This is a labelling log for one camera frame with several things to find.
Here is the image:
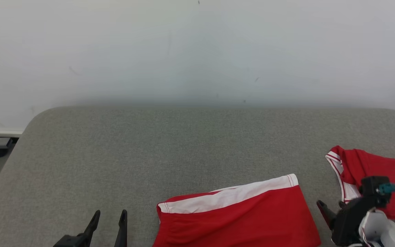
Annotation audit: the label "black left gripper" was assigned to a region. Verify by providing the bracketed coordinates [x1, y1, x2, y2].
[53, 209, 128, 247]

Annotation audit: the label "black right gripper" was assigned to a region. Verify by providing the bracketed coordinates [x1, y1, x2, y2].
[316, 197, 383, 246]

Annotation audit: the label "red and white jersey shirt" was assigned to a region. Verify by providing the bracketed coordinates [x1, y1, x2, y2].
[325, 145, 395, 223]

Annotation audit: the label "red shorts with white stripe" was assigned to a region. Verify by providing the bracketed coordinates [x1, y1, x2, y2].
[152, 174, 322, 247]

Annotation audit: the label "teal right camera connector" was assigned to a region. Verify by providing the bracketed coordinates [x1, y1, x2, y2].
[376, 183, 395, 195]

